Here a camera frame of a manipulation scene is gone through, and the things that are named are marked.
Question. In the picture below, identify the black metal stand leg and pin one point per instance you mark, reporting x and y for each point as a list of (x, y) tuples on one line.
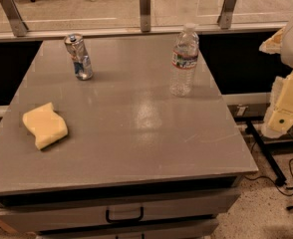
[(280, 177)]

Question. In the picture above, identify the middle metal railing bracket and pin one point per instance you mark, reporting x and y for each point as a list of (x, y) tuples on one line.
[(145, 15)]

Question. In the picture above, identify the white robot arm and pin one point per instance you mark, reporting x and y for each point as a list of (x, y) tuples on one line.
[(286, 54)]

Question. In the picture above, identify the grey top drawer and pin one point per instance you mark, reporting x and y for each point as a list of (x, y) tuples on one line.
[(92, 213)]

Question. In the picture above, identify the clear plastic water bottle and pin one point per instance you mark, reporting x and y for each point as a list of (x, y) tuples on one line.
[(184, 61)]

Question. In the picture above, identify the black drawer handle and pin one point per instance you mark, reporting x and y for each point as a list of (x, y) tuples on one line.
[(124, 215)]

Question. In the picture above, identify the yellow sponge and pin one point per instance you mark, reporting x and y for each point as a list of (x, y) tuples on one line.
[(45, 125)]

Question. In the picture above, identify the left metal railing bracket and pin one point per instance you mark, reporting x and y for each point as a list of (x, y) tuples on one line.
[(18, 27)]

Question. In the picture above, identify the grey drawer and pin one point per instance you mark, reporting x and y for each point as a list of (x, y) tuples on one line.
[(186, 229), (92, 213)]

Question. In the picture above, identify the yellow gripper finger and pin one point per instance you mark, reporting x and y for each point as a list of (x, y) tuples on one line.
[(273, 44), (279, 115)]

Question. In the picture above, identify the metal railing bracket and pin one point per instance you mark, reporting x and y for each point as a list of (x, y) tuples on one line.
[(145, 15), (225, 18), (18, 27)]

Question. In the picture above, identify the grey lower drawer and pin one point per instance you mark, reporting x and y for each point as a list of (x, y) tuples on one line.
[(186, 229)]

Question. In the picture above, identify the right metal railing bracket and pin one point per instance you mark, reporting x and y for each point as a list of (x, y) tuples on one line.
[(225, 18)]

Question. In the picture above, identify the crushed silver blue can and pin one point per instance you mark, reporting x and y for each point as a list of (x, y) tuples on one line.
[(76, 47)]

